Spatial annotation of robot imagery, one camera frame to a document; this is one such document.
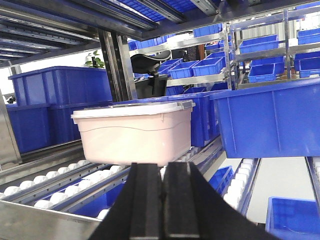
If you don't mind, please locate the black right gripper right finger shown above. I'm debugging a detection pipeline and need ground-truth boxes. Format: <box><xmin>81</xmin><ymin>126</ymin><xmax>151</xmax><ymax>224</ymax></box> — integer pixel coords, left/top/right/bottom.
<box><xmin>163</xmin><ymin>162</ymin><xmax>275</xmax><ymax>240</ymax></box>

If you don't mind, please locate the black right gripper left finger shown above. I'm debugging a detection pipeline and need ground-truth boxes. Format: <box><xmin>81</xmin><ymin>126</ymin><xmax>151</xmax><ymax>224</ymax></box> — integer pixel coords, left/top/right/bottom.
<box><xmin>89</xmin><ymin>163</ymin><xmax>162</xmax><ymax>240</ymax></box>

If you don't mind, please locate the white lidded plastic bin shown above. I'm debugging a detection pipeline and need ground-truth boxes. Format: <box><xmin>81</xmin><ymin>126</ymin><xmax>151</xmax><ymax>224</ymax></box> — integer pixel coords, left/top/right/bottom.
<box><xmin>71</xmin><ymin>99</ymin><xmax>196</xmax><ymax>166</ymax></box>

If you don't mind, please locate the blue bin below rollers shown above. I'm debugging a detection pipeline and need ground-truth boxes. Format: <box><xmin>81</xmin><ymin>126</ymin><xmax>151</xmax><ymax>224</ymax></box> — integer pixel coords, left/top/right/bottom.
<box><xmin>208</xmin><ymin>165</ymin><xmax>234</xmax><ymax>195</ymax></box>

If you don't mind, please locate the steel roller shelf rack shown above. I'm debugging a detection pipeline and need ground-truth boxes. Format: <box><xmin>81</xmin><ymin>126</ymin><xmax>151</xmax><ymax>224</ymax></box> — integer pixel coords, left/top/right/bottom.
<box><xmin>0</xmin><ymin>0</ymin><xmax>319</xmax><ymax>240</ymax></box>

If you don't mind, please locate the blue bin behind white bin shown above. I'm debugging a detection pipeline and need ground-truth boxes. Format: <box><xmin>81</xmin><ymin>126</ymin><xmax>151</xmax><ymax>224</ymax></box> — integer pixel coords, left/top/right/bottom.
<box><xmin>113</xmin><ymin>90</ymin><xmax>223</xmax><ymax>147</ymax></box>

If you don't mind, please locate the blue bin bottom right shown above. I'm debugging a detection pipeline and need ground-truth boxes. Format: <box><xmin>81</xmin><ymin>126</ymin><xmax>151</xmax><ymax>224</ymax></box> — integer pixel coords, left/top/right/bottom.
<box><xmin>265</xmin><ymin>196</ymin><xmax>320</xmax><ymax>240</ymax></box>

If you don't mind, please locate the large blue bin right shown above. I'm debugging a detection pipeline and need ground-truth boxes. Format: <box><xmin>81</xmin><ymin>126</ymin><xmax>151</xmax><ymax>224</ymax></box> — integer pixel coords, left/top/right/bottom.
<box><xmin>210</xmin><ymin>77</ymin><xmax>320</xmax><ymax>158</ymax></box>

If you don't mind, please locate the small blue bin far shelf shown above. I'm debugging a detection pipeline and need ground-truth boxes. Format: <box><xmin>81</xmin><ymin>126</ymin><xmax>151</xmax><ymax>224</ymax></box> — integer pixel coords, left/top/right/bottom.
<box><xmin>192</xmin><ymin>57</ymin><xmax>224</xmax><ymax>77</ymax></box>

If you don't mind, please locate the small blue bin middle right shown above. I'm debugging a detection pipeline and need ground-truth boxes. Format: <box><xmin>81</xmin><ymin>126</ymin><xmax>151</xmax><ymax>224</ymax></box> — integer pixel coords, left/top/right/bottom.
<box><xmin>248</xmin><ymin>63</ymin><xmax>276</xmax><ymax>83</ymax></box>

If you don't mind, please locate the small blue bin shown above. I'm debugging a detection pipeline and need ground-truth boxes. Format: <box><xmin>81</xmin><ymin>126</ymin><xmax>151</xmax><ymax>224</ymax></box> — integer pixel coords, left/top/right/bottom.
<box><xmin>239</xmin><ymin>34</ymin><xmax>279</xmax><ymax>54</ymax></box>
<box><xmin>248</xmin><ymin>63</ymin><xmax>276</xmax><ymax>83</ymax></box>

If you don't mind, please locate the small blue bin upper right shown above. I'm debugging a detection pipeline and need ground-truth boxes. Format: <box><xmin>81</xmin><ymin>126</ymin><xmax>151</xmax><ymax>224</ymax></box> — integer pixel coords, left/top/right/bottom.
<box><xmin>239</xmin><ymin>34</ymin><xmax>279</xmax><ymax>54</ymax></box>

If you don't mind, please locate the black office chair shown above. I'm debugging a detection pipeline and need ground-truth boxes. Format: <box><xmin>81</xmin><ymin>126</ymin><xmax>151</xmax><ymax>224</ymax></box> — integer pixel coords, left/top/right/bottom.
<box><xmin>130</xmin><ymin>50</ymin><xmax>171</xmax><ymax>99</ymax></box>

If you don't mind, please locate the large blue crate lower left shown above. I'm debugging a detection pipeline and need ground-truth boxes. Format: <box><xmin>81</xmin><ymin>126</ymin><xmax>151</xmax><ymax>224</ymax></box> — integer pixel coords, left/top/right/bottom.
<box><xmin>6</xmin><ymin>100</ymin><xmax>112</xmax><ymax>153</ymax></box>

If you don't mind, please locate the large blue crate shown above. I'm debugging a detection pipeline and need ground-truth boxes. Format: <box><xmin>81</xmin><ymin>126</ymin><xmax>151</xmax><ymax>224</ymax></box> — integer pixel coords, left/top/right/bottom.
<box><xmin>6</xmin><ymin>100</ymin><xmax>112</xmax><ymax>153</ymax></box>
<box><xmin>8</xmin><ymin>66</ymin><xmax>112</xmax><ymax>106</ymax></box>

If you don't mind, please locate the large blue crate upper left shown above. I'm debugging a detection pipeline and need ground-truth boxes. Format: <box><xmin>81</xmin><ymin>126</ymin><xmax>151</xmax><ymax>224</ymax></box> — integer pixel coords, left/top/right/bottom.
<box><xmin>8</xmin><ymin>66</ymin><xmax>112</xmax><ymax>106</ymax></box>

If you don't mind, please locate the green potted plant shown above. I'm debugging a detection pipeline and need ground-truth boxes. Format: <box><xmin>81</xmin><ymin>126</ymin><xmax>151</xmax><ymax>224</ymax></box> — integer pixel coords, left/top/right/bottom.
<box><xmin>84</xmin><ymin>50</ymin><xmax>105</xmax><ymax>69</ymax></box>

